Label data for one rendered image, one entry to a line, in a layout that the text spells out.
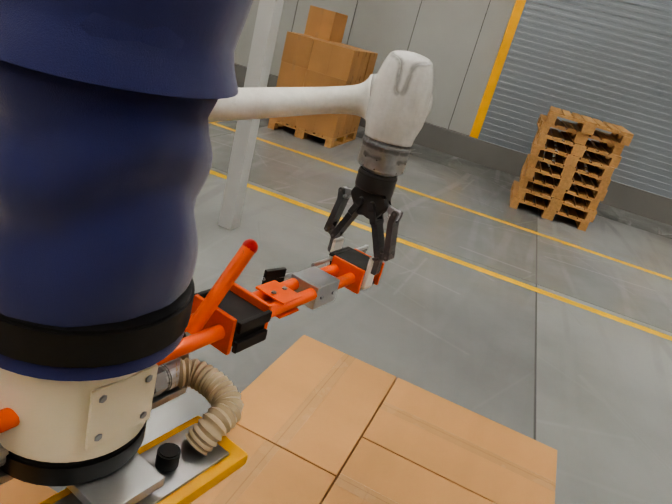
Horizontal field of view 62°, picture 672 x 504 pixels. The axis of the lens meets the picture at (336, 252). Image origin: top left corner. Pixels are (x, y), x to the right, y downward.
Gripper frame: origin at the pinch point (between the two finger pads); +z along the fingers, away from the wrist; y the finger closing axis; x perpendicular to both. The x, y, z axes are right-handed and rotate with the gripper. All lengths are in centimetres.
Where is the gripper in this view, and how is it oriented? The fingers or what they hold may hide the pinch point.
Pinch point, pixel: (351, 266)
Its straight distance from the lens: 112.4
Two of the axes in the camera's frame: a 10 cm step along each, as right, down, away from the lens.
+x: 5.7, -1.8, 8.0
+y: 7.9, 4.1, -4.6
